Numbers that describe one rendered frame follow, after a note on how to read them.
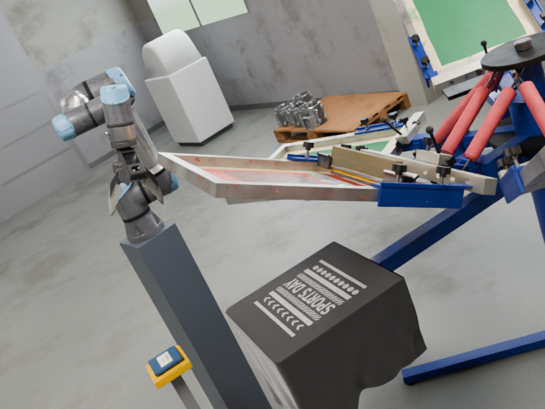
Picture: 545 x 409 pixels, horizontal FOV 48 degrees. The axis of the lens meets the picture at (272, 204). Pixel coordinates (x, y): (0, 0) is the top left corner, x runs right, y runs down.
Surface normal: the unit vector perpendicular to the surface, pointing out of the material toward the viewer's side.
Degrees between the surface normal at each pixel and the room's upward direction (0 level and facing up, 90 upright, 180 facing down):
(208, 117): 90
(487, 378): 0
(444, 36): 32
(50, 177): 90
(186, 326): 90
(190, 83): 90
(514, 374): 0
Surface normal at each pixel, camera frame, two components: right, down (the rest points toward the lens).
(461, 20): -0.35, -0.50
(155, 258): 0.61, 0.07
